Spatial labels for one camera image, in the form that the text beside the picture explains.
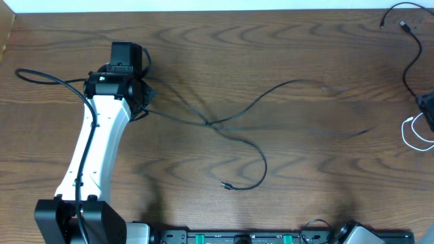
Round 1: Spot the black white braided cable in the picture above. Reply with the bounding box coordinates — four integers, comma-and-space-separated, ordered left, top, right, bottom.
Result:
142, 79, 374, 192

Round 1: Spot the black USB cable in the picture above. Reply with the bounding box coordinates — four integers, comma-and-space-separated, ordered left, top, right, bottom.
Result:
379, 1, 434, 99

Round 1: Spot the white USB cable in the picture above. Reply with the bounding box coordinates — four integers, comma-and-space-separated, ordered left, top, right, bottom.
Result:
401, 111, 434, 153

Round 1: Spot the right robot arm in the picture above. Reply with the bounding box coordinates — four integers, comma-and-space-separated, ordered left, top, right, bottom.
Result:
416, 92, 434, 131

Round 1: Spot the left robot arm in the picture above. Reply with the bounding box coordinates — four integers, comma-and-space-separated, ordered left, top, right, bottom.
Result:
34, 42, 157, 243

